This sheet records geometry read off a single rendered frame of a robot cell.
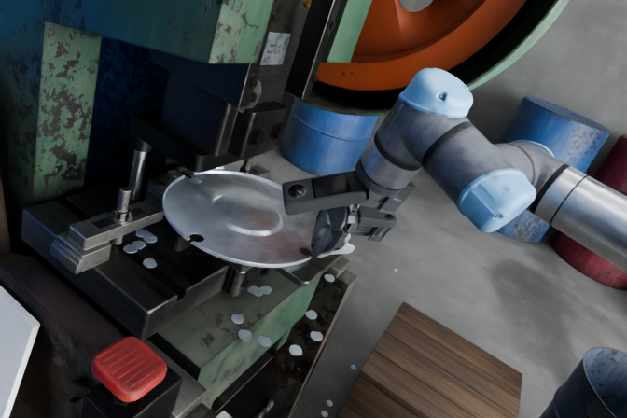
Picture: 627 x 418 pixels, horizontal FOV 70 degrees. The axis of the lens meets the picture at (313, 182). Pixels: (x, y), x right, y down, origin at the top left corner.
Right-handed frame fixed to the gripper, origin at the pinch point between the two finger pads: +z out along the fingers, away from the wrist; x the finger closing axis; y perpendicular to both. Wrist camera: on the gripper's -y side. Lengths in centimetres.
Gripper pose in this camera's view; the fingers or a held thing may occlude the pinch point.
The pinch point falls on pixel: (313, 249)
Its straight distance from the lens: 75.1
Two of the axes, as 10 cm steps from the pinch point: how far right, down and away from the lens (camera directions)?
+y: 9.1, 1.5, 3.9
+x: -1.5, -7.5, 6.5
